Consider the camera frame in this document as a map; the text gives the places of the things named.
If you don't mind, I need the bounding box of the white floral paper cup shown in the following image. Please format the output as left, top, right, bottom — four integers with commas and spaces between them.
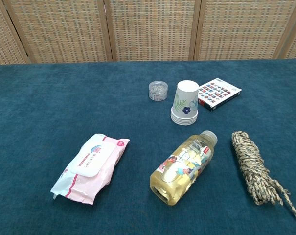
171, 80, 200, 116

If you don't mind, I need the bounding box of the small clear plastic lid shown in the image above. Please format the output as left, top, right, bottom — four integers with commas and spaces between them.
148, 81, 169, 101

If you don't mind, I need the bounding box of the pink wet wipes pack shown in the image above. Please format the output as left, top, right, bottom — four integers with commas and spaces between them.
49, 133, 131, 205

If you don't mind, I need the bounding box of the woven rattan folding screen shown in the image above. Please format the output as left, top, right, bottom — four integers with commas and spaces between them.
0, 0, 296, 65

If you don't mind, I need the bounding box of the beige braided rope bundle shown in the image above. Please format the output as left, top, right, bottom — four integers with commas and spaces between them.
230, 131, 296, 223

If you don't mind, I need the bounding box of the blue fabric table cover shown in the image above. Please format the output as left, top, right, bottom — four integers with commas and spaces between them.
0, 58, 296, 235

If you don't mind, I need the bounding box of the yellow tea plastic bottle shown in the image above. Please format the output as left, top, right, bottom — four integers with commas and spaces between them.
149, 130, 218, 206

